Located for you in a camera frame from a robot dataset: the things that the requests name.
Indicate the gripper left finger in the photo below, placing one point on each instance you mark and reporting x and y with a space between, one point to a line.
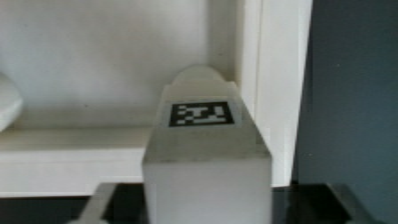
116 205

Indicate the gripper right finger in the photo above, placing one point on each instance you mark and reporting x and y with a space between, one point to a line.
316 204

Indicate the white leg with tag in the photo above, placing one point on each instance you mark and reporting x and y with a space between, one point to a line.
206 166

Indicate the white square tabletop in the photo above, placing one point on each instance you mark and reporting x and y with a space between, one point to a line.
91 53

